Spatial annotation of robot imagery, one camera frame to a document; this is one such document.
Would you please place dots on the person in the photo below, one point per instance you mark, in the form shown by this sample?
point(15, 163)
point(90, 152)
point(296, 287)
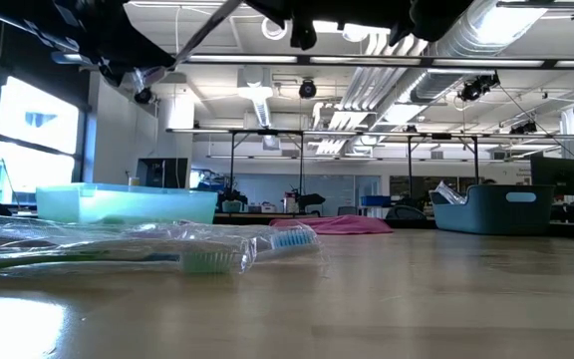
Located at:
point(488, 182)

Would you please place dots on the blue wrapped toothbrush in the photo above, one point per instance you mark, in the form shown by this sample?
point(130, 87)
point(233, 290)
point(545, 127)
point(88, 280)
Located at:
point(292, 238)

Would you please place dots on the black monitor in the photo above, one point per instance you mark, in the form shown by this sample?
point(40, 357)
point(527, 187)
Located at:
point(556, 174)
point(162, 173)

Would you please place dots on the yellow cup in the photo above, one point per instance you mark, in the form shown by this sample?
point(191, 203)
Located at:
point(134, 181)

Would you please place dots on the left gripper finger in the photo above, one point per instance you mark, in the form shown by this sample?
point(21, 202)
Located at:
point(142, 55)

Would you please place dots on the black chair back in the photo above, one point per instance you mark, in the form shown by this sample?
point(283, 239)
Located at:
point(406, 214)

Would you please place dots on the red white container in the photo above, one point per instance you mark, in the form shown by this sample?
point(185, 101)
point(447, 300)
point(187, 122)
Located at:
point(290, 202)

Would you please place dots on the grey-blue plastic bin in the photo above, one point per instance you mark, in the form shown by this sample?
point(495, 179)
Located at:
point(491, 212)

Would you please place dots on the blue crate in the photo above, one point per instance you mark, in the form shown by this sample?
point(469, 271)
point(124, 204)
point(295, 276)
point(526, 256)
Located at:
point(375, 200)

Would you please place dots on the black background robot arm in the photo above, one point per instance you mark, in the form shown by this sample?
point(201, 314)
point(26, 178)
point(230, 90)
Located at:
point(309, 199)
point(232, 199)

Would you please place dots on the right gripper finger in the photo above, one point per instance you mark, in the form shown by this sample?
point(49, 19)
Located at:
point(272, 10)

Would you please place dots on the black ceiling-mounted camera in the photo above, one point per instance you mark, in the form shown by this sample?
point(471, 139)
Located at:
point(307, 89)
point(143, 97)
point(476, 87)

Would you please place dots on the silver ventilation duct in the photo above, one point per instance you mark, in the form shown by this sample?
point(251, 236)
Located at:
point(446, 75)

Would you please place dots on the light turquoise plastic bin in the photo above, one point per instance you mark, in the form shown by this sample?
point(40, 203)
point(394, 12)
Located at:
point(117, 204)

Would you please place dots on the black background station frame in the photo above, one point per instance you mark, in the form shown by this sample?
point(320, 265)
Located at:
point(267, 132)

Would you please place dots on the magenta cloth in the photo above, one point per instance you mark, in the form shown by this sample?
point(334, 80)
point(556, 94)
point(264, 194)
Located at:
point(337, 225)

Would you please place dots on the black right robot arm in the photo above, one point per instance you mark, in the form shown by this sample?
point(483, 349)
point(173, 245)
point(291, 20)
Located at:
point(441, 17)

